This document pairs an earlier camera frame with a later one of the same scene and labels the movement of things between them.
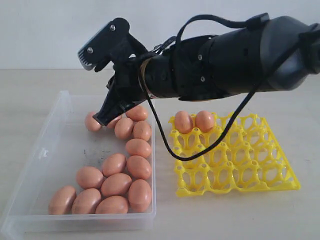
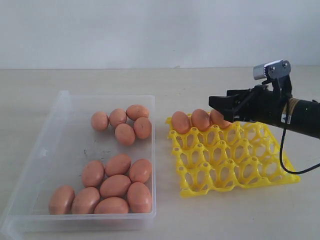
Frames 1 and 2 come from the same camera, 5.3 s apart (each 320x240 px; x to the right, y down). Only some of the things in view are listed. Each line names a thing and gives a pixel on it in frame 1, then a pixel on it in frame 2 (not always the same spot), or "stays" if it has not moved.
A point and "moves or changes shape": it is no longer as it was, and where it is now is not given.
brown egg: [91, 124] moves or changes shape
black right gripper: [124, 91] -> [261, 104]
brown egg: [86, 201] stays
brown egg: [183, 122] moves or changes shape
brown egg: [112, 204] stays
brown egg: [138, 147] -> [217, 118]
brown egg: [140, 196] stays
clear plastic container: [79, 174] stays
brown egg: [117, 184] stays
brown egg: [62, 200] stays
